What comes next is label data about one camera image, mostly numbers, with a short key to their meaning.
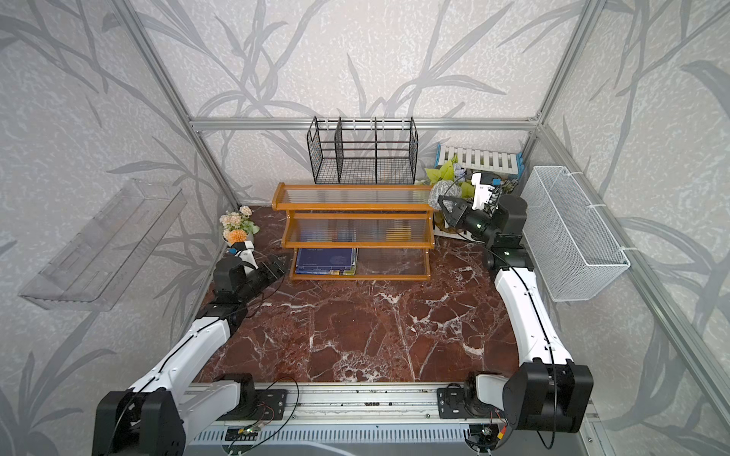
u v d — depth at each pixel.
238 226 0.99
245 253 0.75
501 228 0.56
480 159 0.99
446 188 0.71
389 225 1.19
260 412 0.72
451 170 0.91
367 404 0.75
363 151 1.05
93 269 0.64
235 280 0.63
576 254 0.61
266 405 0.73
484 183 0.64
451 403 0.72
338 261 0.99
